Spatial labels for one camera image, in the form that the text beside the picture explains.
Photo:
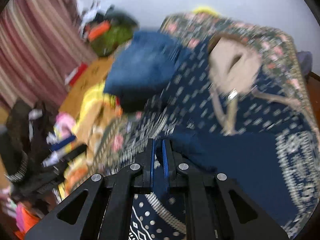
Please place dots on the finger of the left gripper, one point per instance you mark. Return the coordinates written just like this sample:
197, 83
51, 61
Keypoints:
63, 143
64, 155

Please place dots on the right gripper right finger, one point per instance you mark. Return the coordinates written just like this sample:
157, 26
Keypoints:
215, 207

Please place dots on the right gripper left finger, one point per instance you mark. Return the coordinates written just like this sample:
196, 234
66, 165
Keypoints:
100, 208

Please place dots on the navy patterned hooded jacket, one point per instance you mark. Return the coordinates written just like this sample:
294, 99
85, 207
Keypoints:
226, 114

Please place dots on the pink plush toy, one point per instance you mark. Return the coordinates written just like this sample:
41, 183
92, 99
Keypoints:
63, 126

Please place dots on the yellow cartoon blanket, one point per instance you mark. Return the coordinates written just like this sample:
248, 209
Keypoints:
97, 111

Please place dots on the striped red curtain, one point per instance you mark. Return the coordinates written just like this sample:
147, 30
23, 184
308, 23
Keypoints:
40, 47

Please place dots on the floral bedspread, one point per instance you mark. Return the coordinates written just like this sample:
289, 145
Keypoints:
275, 48

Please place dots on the blue denim garment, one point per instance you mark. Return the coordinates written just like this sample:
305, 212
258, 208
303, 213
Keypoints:
146, 66

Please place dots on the orange box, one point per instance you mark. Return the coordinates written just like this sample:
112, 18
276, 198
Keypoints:
98, 30

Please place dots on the grey purple backpack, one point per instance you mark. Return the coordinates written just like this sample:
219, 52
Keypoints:
305, 60

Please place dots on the yellow headboard edge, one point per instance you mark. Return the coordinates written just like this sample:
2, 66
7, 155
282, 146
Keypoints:
203, 9

